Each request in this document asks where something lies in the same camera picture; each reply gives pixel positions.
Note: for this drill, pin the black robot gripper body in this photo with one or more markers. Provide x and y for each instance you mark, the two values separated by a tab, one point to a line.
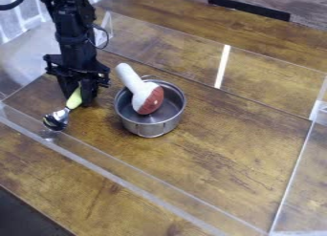
77	60

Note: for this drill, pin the plush mushroom toy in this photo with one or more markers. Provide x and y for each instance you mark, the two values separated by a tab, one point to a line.
148	93

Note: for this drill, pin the black strip on table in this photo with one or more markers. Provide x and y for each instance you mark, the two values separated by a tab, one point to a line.
280	15

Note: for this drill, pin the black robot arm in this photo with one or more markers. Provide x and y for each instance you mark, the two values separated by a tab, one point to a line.
73	19

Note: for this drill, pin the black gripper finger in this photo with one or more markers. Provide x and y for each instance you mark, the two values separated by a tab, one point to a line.
88	90
68	84

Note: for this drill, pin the clear acrylic triangular bracket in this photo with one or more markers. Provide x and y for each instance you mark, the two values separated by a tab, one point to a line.
104	31

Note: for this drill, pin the clear acrylic enclosure wall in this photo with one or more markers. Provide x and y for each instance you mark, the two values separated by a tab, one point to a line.
163	194

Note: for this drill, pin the small steel pot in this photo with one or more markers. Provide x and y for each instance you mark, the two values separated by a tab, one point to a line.
160	122

